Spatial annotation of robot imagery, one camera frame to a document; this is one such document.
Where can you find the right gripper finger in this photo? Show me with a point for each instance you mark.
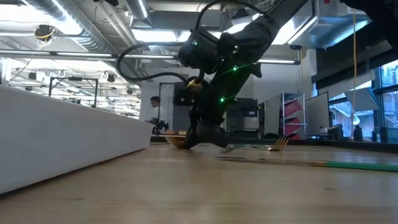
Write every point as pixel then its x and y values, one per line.
pixel 193 137
pixel 214 133

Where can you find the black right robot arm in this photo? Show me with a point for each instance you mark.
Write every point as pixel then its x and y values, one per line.
pixel 264 28

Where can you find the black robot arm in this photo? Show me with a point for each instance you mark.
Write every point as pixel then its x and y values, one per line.
pixel 160 126

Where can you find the wooden workbench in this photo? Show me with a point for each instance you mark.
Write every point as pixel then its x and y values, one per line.
pixel 174 135

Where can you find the black cabinet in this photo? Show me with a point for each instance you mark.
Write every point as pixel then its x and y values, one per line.
pixel 245 112

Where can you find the person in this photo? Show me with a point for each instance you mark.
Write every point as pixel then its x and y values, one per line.
pixel 155 102

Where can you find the gray board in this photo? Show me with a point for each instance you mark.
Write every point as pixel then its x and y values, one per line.
pixel 273 115

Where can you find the metal shelf with red bins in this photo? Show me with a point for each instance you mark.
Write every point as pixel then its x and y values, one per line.
pixel 293 109

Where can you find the black monitor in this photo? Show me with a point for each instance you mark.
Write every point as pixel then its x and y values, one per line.
pixel 335 132

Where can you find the white cutlery tray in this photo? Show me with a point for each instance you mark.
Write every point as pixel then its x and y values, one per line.
pixel 62 140

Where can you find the black bottle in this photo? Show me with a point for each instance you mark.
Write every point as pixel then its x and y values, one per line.
pixel 358 133

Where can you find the white angled panel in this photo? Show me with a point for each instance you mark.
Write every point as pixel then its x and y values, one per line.
pixel 362 99

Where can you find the long ceiling light bar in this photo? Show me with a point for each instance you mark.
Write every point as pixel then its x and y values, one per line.
pixel 62 54

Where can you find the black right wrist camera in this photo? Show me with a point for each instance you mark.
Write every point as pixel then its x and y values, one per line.
pixel 182 96

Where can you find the black gantry frame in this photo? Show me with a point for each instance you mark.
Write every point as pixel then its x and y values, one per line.
pixel 160 102
pixel 73 78

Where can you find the rectangular silver air duct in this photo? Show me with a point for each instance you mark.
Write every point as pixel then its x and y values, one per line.
pixel 326 28

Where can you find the round silver air duct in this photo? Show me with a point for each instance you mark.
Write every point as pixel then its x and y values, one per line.
pixel 93 40

